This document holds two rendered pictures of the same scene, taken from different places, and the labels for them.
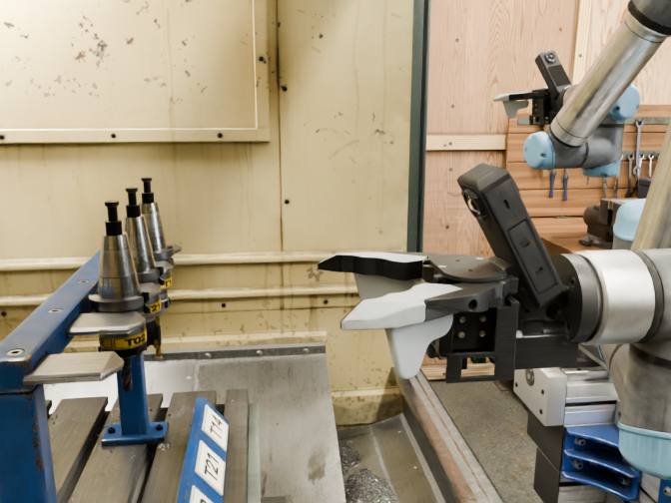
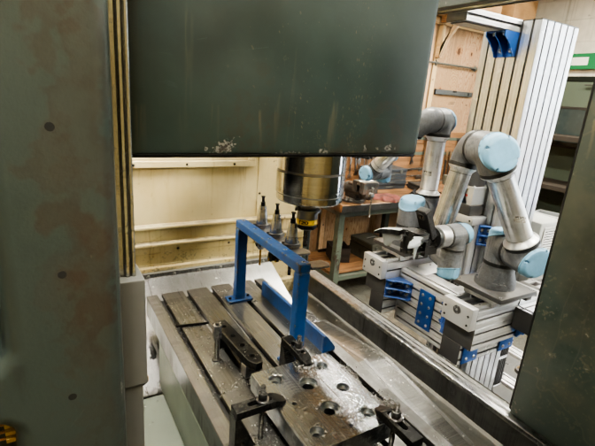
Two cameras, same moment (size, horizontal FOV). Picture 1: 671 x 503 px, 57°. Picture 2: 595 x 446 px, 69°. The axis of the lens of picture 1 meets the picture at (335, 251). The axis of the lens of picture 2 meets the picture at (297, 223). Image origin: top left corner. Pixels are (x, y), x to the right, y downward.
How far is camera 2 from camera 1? 0.99 m
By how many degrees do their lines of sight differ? 24
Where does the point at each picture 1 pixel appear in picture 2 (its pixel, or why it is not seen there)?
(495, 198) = (428, 216)
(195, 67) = not seen: hidden behind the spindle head
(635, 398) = (444, 260)
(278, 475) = not seen: hidden behind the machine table
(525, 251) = (431, 227)
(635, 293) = (450, 235)
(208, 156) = (227, 173)
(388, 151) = not seen: hidden behind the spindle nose
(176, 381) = (211, 280)
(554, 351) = (432, 250)
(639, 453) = (444, 273)
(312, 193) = (270, 188)
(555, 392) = (384, 266)
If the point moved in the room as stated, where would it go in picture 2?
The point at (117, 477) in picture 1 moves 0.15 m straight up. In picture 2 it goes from (250, 312) to (251, 275)
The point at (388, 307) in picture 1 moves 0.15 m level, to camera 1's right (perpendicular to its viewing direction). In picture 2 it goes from (415, 242) to (455, 240)
